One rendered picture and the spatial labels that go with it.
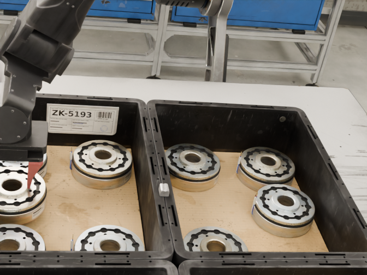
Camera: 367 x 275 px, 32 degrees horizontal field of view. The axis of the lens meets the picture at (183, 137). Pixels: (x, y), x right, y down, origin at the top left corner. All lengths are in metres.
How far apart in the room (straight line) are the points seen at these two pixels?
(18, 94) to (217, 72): 1.14
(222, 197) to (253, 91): 0.66
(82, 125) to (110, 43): 2.29
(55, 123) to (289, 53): 2.66
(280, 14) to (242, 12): 0.19
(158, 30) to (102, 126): 1.85
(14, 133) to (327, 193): 0.53
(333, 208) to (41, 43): 0.53
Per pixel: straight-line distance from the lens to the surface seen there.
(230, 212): 1.10
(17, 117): 0.82
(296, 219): 1.07
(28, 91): 0.83
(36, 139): 0.94
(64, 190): 1.09
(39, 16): 0.82
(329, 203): 1.08
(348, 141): 1.64
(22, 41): 0.84
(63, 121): 1.16
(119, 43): 3.46
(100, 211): 1.05
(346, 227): 1.03
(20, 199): 0.99
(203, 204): 1.10
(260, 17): 3.10
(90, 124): 1.17
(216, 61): 1.89
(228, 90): 1.72
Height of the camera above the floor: 1.52
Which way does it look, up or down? 33 degrees down
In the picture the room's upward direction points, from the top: 10 degrees clockwise
